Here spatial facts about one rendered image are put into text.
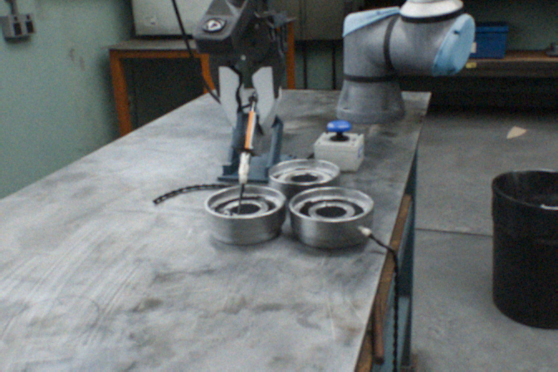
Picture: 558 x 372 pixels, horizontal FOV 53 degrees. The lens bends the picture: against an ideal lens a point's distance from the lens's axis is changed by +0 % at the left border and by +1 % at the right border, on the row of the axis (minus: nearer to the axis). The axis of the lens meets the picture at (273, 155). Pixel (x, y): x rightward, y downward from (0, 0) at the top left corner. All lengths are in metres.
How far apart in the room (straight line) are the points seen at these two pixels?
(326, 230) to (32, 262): 0.36
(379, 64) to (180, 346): 0.80
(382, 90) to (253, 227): 0.61
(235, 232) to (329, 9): 3.93
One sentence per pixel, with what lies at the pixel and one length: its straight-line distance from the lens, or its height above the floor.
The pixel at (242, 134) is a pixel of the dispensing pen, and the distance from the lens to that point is 0.71.
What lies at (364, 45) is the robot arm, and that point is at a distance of 1.20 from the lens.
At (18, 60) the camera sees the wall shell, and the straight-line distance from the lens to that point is 2.69.
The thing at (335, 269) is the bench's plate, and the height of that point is 0.80.
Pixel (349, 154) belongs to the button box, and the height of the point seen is 0.83.
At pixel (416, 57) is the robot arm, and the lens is 1.15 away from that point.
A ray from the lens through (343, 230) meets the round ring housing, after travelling 0.67.
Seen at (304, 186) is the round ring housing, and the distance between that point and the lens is 0.78.
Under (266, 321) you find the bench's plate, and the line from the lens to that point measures 0.57.
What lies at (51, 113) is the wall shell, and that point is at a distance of 2.84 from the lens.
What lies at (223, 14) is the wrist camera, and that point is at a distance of 0.65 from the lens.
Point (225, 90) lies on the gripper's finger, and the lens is 0.72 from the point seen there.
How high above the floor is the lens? 1.12
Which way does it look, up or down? 18 degrees down
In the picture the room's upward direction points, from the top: 3 degrees counter-clockwise
